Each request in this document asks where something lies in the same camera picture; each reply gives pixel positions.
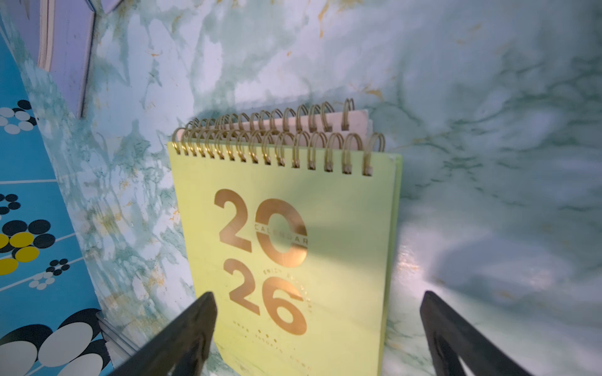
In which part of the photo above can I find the green calendar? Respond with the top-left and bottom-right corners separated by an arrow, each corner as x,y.
167,128 -> 402,375

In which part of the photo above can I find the purple calendar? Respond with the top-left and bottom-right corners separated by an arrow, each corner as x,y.
100,0 -> 122,14
1,0 -> 96,118

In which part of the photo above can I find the pink calendar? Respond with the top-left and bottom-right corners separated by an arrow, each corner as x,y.
172,98 -> 373,141

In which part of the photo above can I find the purple calendar middle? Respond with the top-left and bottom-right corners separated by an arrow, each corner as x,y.
100,0 -> 122,14

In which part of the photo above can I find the purple calendar far left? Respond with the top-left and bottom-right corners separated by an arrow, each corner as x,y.
1,0 -> 96,118

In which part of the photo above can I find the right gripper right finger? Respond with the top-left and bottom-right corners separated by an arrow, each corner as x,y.
420,291 -> 530,375

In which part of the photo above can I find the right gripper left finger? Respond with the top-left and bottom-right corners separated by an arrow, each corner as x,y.
111,291 -> 218,376

